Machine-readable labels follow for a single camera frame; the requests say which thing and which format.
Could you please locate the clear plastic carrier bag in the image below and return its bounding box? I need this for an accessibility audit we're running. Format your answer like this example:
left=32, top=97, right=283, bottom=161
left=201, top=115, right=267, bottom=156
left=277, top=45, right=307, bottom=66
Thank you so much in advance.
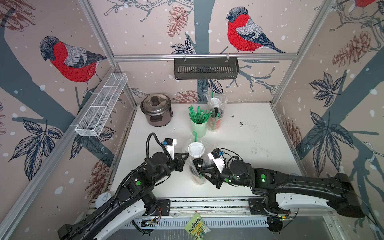
left=204, top=91, right=228, bottom=123

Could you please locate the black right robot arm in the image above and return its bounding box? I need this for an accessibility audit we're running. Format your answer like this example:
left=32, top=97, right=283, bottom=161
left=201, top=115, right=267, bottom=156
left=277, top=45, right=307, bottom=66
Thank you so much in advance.
left=193, top=159, right=364, bottom=218

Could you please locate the green straw holder cup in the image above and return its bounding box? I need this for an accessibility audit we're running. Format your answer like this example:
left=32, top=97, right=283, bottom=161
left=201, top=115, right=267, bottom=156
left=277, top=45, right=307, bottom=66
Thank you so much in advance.
left=191, top=120, right=207, bottom=138

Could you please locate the silver rice cooker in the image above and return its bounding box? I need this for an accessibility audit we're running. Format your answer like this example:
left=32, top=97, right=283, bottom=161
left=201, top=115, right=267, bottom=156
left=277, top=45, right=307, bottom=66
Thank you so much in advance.
left=141, top=93, right=173, bottom=127

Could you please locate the white wire mesh shelf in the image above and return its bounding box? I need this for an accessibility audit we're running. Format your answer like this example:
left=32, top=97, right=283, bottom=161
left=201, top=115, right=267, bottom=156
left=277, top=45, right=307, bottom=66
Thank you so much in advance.
left=75, top=73, right=128, bottom=137

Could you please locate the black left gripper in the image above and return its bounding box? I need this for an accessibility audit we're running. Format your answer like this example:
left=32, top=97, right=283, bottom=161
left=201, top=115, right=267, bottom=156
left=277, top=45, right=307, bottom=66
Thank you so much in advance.
left=152, top=151, right=190, bottom=184

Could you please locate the white lid cup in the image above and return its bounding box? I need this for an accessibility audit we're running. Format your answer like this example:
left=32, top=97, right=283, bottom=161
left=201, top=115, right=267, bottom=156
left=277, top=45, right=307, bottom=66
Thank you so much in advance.
left=188, top=142, right=205, bottom=159
left=209, top=97, right=225, bottom=109

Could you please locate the black hanging wire basket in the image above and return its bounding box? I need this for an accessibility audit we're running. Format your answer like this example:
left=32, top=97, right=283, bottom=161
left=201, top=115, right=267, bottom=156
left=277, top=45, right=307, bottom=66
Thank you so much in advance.
left=174, top=58, right=240, bottom=80

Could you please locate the black lid red cup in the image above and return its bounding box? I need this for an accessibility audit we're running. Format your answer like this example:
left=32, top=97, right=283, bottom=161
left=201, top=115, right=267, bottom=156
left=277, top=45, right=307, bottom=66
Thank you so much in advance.
left=188, top=158, right=208, bottom=185
left=207, top=109, right=223, bottom=132

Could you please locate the green straws bundle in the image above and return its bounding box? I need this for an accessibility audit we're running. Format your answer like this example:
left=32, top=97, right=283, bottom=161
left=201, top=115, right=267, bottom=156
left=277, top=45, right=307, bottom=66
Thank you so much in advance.
left=189, top=106, right=213, bottom=124

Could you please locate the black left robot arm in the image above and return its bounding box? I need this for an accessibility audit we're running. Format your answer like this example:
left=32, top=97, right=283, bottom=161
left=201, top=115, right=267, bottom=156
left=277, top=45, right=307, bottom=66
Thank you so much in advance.
left=58, top=133, right=189, bottom=240

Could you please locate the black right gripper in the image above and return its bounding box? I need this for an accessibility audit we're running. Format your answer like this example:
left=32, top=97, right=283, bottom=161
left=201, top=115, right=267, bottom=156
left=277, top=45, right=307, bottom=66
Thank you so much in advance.
left=199, top=162, right=250, bottom=189

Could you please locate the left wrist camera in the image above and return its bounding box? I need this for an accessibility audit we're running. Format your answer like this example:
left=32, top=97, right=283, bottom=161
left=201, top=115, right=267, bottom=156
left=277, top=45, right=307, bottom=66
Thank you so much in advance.
left=163, top=138, right=177, bottom=160

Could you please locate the spare clear plastic bag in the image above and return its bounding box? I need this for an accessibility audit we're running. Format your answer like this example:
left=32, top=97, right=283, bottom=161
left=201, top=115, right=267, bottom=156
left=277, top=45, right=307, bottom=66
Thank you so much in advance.
left=184, top=140, right=209, bottom=186

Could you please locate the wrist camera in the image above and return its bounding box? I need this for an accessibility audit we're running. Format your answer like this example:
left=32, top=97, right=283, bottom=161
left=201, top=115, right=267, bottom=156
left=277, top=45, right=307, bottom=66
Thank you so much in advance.
left=209, top=148, right=226, bottom=174
left=163, top=138, right=177, bottom=160

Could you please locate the green snack packet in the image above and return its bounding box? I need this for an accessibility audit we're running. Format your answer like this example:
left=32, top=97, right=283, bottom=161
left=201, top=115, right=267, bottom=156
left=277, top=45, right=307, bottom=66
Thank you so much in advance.
left=184, top=212, right=211, bottom=240

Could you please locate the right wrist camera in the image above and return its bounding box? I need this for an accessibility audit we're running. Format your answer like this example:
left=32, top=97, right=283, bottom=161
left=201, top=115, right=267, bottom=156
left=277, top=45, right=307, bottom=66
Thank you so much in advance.
left=209, top=148, right=226, bottom=174

